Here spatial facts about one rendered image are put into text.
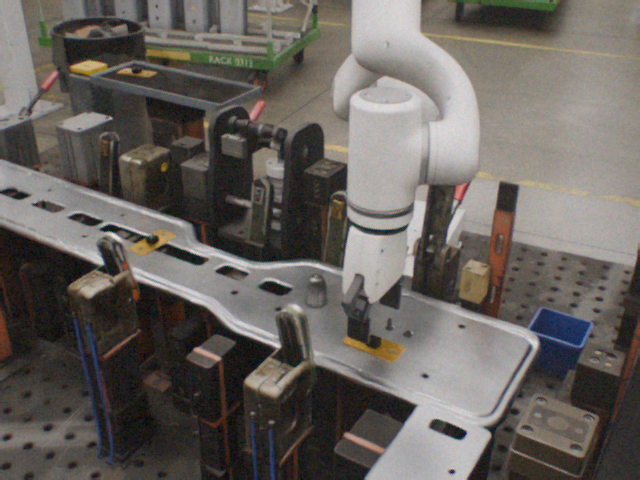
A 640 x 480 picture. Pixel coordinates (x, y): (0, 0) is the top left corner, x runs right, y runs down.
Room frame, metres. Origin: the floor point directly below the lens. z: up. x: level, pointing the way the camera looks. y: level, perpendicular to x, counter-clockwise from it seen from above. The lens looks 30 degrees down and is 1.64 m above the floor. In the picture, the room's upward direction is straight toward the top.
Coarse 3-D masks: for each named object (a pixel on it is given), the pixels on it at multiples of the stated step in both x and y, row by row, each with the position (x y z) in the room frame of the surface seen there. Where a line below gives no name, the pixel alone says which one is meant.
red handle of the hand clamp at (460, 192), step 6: (456, 186) 1.05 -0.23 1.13; (462, 186) 1.05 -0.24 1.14; (468, 186) 1.05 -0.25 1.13; (456, 192) 1.04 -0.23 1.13; (462, 192) 1.04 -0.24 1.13; (456, 198) 1.03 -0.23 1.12; (462, 198) 1.03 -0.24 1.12; (456, 204) 1.02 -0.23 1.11; (456, 210) 1.02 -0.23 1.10; (450, 222) 1.00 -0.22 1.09; (432, 240) 0.98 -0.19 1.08; (426, 246) 0.97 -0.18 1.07; (432, 246) 0.97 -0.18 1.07; (432, 252) 0.96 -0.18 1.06
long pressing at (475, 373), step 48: (48, 192) 1.30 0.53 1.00; (96, 192) 1.29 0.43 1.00; (48, 240) 1.11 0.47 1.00; (96, 240) 1.11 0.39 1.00; (192, 240) 1.10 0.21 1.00; (192, 288) 0.95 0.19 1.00; (240, 288) 0.95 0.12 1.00; (336, 288) 0.95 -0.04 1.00; (240, 336) 0.85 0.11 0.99; (336, 336) 0.83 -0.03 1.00; (384, 336) 0.83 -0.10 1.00; (432, 336) 0.83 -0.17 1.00; (480, 336) 0.83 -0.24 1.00; (528, 336) 0.82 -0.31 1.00; (384, 384) 0.73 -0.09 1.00; (432, 384) 0.73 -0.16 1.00; (480, 384) 0.73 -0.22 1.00
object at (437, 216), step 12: (432, 192) 0.98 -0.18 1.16; (444, 192) 0.98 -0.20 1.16; (432, 204) 0.98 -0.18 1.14; (444, 204) 0.96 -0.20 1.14; (432, 216) 0.98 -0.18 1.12; (444, 216) 0.96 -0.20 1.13; (432, 228) 0.97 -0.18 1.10; (444, 228) 0.96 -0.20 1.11; (420, 240) 0.97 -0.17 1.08; (444, 240) 0.96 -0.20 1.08; (420, 252) 0.97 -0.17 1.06
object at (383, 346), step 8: (344, 344) 0.81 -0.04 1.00; (352, 344) 0.81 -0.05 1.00; (360, 344) 0.81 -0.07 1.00; (368, 344) 0.80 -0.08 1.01; (376, 344) 0.80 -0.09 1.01; (384, 344) 0.81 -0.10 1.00; (392, 344) 0.81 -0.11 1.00; (368, 352) 0.79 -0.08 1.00; (376, 352) 0.79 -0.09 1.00; (384, 352) 0.79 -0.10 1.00; (400, 352) 0.79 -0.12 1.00; (392, 360) 0.77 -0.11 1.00
